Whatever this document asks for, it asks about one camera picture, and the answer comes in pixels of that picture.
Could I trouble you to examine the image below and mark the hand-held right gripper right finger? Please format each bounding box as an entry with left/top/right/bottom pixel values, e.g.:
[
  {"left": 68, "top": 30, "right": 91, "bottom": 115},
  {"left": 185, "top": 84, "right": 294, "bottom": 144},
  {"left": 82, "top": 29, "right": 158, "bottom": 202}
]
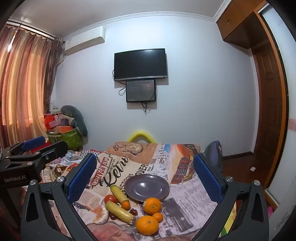
[{"left": 193, "top": 153, "right": 270, "bottom": 241}]

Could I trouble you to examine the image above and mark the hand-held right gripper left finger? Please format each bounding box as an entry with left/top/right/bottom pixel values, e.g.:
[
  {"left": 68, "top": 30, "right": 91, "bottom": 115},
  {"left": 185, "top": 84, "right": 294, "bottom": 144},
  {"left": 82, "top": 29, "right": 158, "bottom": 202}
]
[{"left": 20, "top": 153, "right": 97, "bottom": 241}]

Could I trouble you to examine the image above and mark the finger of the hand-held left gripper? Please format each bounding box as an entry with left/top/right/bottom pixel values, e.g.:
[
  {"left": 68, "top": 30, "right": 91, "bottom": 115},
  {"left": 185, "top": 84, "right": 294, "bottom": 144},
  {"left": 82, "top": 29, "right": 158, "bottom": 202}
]
[
  {"left": 5, "top": 141, "right": 69, "bottom": 172},
  {"left": 0, "top": 136, "right": 46, "bottom": 158}
]

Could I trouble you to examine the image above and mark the red tomato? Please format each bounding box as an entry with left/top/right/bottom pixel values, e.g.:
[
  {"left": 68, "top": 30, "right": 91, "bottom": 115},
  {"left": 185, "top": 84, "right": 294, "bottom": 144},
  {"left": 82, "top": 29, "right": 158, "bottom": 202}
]
[{"left": 104, "top": 194, "right": 118, "bottom": 206}]

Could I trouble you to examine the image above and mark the short yellow banana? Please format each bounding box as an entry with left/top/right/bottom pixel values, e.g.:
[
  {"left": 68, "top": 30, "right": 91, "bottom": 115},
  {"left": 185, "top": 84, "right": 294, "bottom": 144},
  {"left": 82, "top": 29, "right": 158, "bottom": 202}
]
[{"left": 110, "top": 184, "right": 129, "bottom": 204}]

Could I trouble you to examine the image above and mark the yellow-green corn cob front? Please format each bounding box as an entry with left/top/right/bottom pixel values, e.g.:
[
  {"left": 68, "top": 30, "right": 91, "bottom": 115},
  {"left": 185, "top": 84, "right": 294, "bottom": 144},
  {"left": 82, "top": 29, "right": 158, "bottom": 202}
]
[{"left": 105, "top": 201, "right": 136, "bottom": 225}]

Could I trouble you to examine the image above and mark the purple plate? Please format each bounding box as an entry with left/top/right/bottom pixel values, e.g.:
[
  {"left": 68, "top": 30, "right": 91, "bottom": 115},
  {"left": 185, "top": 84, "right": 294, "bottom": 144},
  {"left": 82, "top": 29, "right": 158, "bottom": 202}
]
[{"left": 124, "top": 174, "right": 170, "bottom": 204}]

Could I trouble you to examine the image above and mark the large orange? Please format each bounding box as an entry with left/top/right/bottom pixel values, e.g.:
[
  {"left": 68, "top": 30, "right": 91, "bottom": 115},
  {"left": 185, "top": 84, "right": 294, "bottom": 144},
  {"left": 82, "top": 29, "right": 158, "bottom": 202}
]
[
  {"left": 142, "top": 197, "right": 162, "bottom": 215},
  {"left": 135, "top": 215, "right": 159, "bottom": 236}
]

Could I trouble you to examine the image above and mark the green shopping bag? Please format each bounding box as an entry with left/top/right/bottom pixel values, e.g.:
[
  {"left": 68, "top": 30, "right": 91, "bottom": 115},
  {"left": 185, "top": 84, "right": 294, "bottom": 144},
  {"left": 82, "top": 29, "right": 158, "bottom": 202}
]
[{"left": 48, "top": 128, "right": 84, "bottom": 151}]

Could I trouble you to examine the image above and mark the pile of red boxes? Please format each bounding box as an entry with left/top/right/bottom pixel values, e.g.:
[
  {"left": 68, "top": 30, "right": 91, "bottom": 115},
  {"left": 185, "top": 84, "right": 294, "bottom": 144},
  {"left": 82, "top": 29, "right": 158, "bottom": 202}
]
[{"left": 43, "top": 113, "right": 75, "bottom": 134}]

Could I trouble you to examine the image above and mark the grey plush toy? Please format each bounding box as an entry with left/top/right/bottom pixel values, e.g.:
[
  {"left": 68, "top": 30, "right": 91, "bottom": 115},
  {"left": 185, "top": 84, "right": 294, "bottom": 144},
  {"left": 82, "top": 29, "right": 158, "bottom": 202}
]
[{"left": 60, "top": 105, "right": 88, "bottom": 138}]

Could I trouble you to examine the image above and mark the peeled citrus piece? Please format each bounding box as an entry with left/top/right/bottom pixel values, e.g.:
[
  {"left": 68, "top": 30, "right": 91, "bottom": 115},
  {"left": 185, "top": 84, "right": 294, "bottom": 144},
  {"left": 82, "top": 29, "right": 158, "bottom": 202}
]
[{"left": 93, "top": 205, "right": 109, "bottom": 225}]

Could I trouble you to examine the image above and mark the orange brown curtain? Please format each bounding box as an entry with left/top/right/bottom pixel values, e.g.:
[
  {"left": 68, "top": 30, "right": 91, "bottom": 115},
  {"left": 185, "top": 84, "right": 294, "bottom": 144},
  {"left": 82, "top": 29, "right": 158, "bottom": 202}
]
[{"left": 0, "top": 22, "right": 65, "bottom": 149}]

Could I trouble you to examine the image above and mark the printed newspaper tablecloth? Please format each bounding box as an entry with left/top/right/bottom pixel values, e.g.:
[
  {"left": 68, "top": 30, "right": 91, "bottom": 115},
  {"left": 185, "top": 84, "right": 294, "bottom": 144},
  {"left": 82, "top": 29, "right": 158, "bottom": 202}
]
[{"left": 40, "top": 141, "right": 238, "bottom": 241}]

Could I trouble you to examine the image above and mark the wooden door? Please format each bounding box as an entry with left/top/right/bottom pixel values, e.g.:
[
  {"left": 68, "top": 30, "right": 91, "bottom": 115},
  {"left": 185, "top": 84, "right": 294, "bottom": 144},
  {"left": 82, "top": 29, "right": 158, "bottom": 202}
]
[{"left": 251, "top": 44, "right": 284, "bottom": 186}]

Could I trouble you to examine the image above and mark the white air conditioner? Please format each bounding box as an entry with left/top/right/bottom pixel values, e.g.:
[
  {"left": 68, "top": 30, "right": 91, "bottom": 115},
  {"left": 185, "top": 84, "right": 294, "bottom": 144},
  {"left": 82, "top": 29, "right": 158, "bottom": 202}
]
[{"left": 63, "top": 26, "right": 106, "bottom": 55}]

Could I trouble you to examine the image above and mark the sliding mirror wardrobe door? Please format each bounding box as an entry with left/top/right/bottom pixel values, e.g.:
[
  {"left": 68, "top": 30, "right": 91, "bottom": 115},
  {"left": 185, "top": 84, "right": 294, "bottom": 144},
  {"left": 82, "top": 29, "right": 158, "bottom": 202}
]
[{"left": 258, "top": 5, "right": 296, "bottom": 210}]

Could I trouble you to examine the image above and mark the wooden overhead cabinet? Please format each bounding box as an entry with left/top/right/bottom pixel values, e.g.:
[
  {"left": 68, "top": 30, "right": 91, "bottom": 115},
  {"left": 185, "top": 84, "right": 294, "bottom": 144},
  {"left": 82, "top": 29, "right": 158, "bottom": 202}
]
[{"left": 216, "top": 0, "right": 270, "bottom": 49}]

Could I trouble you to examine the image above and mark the yellow foam ring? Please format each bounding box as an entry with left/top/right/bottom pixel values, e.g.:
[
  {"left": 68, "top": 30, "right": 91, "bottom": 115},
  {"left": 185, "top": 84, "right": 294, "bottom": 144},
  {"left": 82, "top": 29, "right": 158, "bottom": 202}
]
[{"left": 128, "top": 131, "right": 156, "bottom": 143}]

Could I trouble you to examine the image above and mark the black monitor cable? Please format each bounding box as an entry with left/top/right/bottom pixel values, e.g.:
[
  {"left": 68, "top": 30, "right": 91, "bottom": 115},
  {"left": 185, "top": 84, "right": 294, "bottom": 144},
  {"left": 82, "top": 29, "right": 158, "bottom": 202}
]
[{"left": 142, "top": 101, "right": 156, "bottom": 116}]

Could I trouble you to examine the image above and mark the small black wall monitor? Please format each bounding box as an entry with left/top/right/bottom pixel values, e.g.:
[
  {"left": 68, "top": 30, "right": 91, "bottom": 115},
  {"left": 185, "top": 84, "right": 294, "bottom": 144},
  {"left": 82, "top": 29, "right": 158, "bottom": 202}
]
[{"left": 126, "top": 79, "right": 157, "bottom": 103}]

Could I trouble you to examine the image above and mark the black wall television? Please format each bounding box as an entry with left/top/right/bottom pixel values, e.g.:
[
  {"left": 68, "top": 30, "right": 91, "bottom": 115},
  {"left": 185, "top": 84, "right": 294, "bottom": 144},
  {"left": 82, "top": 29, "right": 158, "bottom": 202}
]
[{"left": 114, "top": 48, "right": 168, "bottom": 82}]

